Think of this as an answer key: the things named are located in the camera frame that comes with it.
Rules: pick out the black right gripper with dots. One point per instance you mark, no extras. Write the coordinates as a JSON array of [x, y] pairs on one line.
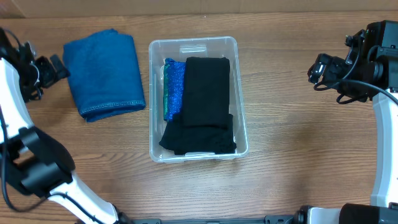
[[324, 70]]

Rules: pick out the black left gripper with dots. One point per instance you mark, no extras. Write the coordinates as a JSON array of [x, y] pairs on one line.
[[54, 75]]

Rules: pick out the blue denim cloth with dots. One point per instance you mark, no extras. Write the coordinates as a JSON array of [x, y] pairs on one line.
[[105, 79]]

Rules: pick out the sparkly blue green cloth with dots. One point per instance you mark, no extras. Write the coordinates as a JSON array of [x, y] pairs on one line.
[[173, 87]]

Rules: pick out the black cloth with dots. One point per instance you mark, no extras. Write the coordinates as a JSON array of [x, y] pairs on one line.
[[206, 92], [182, 140]]

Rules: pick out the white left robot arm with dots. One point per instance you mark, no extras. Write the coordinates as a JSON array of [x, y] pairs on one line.
[[32, 162]]

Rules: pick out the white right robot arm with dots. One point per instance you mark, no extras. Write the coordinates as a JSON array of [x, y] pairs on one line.
[[383, 199]]

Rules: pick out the clear plastic storage bin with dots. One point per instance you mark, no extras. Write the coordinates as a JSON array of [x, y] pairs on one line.
[[180, 50]]

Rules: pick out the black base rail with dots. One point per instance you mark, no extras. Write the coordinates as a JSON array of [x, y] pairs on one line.
[[214, 220]]

